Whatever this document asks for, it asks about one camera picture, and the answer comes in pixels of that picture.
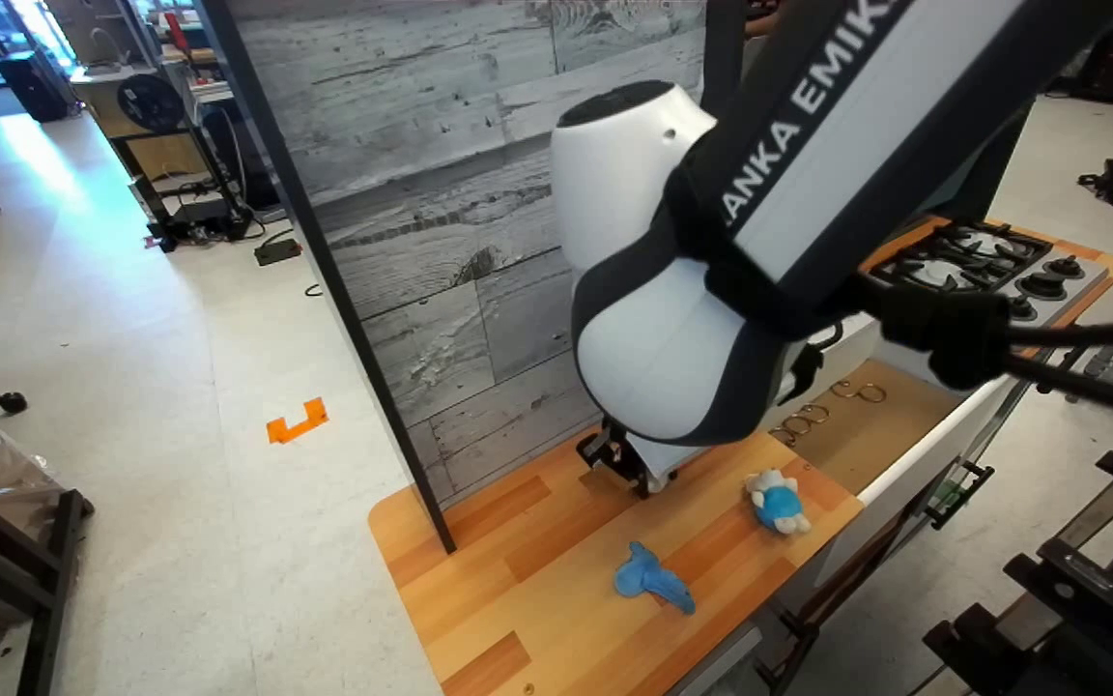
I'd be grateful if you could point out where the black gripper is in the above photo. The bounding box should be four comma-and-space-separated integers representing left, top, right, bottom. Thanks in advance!
575, 419, 704, 500

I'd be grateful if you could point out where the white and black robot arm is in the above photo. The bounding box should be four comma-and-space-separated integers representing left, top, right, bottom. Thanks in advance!
552, 0, 1113, 495

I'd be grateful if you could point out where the white and blue plush doll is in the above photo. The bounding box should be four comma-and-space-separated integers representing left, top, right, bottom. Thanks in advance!
745, 472, 812, 537

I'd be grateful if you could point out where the white toy sink basin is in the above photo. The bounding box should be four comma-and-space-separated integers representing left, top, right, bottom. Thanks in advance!
764, 337, 1010, 505

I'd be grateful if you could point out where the orange tape floor marker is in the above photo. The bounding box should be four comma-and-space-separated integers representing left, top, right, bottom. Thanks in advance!
267, 397, 329, 443

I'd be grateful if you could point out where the grey wood-pattern backdrop panel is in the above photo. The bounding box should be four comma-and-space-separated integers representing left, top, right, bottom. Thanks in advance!
205, 0, 745, 511

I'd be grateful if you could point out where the grey toy stove top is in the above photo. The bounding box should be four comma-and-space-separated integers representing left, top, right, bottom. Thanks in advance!
862, 219, 1109, 343

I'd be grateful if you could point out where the black equipment frame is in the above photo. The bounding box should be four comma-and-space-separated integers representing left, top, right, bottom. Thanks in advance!
924, 453, 1113, 696

